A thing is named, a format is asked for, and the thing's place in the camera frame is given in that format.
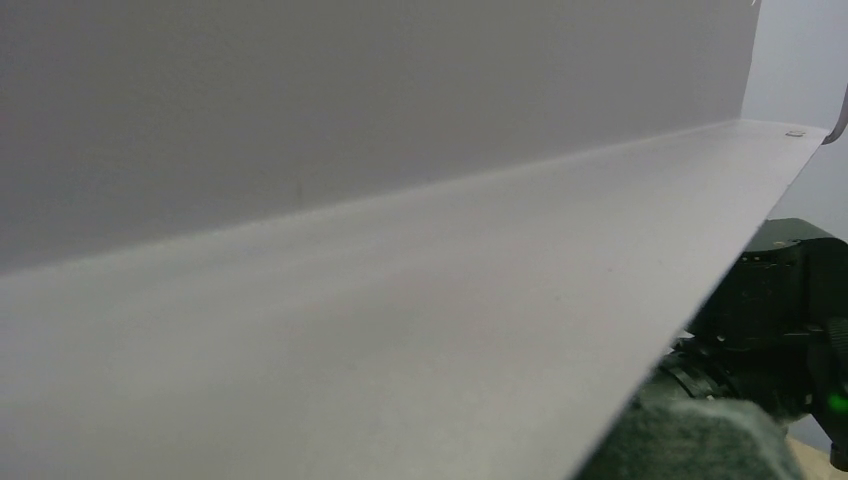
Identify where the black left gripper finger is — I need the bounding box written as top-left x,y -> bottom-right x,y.
575,400 -> 804,479

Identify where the lilac music stand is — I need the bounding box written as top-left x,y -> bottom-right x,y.
1,1 -> 836,479

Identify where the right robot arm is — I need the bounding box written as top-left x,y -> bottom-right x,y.
638,218 -> 847,471

